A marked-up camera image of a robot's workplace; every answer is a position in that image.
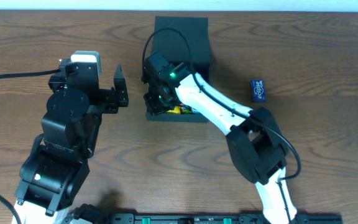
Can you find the green Haribo gummy bag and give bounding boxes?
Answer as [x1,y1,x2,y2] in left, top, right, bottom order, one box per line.
[180,105,199,114]

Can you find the black gift box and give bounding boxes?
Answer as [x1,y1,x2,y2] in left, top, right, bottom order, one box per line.
[144,16,213,123]

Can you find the blue Eclipse mint box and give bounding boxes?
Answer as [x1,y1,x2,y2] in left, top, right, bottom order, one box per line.
[250,80,266,103]

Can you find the yellow seed snack bag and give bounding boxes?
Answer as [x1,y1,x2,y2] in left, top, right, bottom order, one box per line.
[167,106,181,114]

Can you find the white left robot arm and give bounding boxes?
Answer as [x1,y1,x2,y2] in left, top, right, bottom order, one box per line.
[12,60,129,223]

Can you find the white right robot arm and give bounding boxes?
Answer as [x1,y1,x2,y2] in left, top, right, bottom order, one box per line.
[141,51,297,223]

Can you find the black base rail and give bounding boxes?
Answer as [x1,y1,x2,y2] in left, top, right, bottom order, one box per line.
[60,211,343,224]

